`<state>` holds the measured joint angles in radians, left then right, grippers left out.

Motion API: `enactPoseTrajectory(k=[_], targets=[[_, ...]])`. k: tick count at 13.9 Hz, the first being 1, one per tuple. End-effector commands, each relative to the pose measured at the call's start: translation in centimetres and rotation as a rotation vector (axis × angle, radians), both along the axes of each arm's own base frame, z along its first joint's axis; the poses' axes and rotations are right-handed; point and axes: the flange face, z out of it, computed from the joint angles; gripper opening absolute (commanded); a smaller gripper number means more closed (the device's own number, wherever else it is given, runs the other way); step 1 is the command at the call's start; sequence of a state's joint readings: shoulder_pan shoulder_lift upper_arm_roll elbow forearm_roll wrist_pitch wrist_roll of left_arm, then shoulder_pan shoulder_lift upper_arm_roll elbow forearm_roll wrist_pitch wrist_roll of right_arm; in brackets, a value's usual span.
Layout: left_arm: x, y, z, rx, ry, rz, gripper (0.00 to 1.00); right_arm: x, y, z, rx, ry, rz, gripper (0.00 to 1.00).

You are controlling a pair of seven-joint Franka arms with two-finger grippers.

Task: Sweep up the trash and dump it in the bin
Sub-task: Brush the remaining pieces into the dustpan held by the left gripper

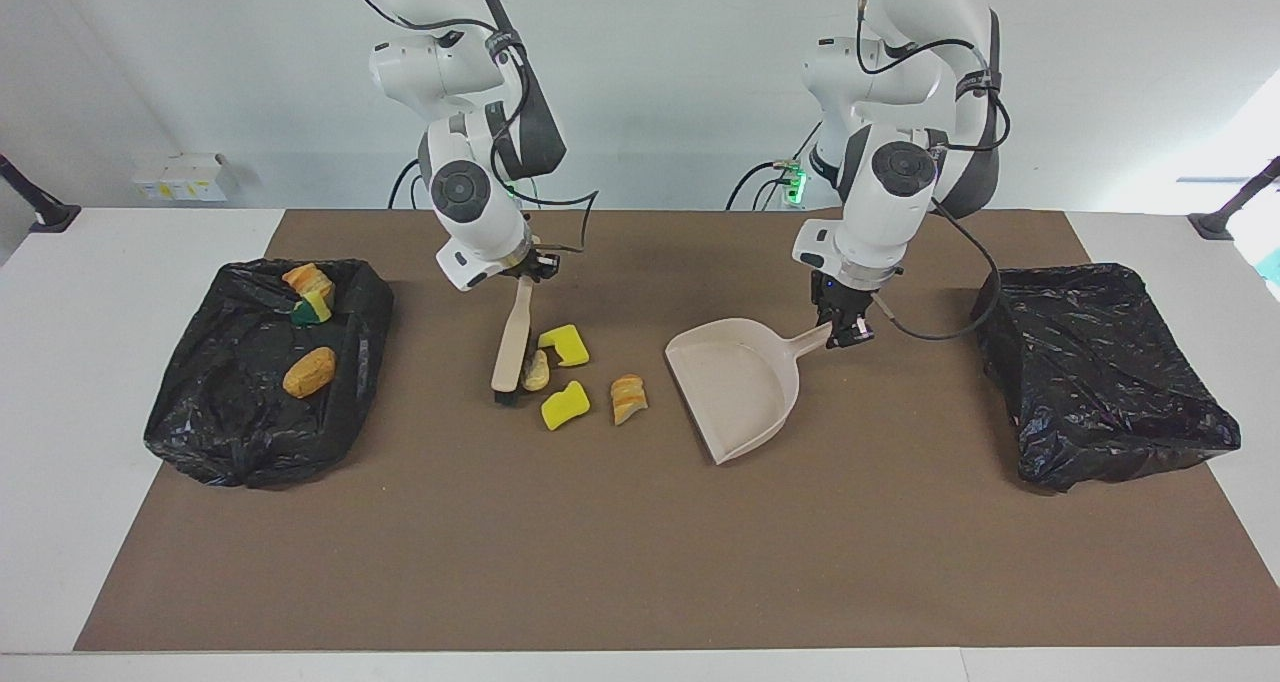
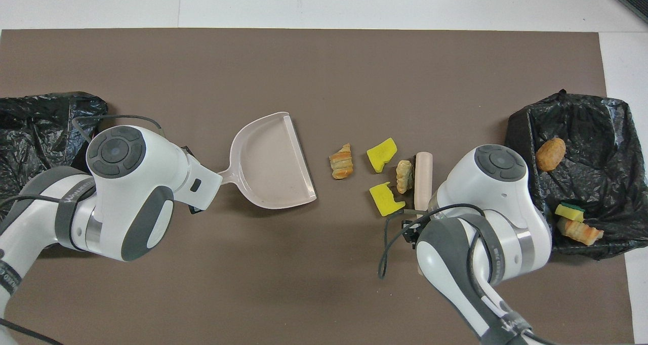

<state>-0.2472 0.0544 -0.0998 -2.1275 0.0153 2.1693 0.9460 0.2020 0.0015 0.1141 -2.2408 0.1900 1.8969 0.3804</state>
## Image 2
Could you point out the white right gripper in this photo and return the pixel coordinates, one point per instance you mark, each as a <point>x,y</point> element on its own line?
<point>412,227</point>

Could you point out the orange striped toy croissant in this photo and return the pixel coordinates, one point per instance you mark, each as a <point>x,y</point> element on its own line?
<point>341,163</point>

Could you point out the black bag lined trash bin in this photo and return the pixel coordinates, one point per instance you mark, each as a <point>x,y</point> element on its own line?
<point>607,132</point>
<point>25,132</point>

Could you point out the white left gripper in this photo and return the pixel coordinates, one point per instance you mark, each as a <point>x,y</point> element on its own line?
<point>202,183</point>

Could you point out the brown toy bread loaf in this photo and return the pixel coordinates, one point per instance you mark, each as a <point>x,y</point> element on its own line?
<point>551,154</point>

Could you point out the beige hand brush black bristles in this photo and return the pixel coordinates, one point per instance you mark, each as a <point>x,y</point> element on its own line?
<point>422,178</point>

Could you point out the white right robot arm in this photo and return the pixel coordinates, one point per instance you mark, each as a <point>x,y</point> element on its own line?
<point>506,208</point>

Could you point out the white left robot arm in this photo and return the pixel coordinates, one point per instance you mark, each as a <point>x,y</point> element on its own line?
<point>109,203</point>

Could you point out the beige plastic dustpan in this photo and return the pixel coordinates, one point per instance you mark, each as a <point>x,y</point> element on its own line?
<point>268,163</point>

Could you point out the yellow sponge piece green back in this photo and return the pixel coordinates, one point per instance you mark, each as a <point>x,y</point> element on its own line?
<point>569,213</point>

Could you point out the brown table mat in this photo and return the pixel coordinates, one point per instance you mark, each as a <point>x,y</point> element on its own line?
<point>324,56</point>

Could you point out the pale beige toy cookie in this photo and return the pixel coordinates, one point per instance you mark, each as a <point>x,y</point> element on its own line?
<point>404,175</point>

